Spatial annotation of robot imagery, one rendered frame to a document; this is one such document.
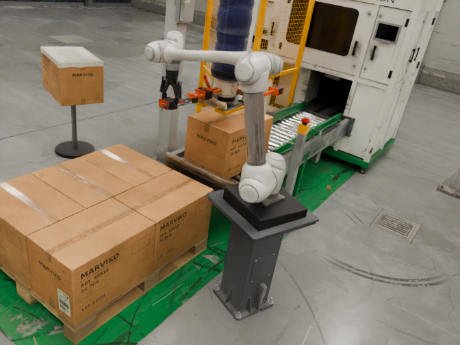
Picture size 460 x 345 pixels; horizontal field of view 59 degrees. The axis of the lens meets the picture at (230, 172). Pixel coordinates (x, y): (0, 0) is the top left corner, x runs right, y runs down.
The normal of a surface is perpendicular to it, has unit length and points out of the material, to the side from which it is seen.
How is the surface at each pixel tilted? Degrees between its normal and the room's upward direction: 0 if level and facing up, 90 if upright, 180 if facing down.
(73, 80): 90
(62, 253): 0
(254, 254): 90
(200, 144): 90
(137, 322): 0
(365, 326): 0
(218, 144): 90
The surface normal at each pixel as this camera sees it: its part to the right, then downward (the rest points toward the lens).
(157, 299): 0.14, -0.88
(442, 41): -0.58, 0.30
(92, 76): 0.58, 0.45
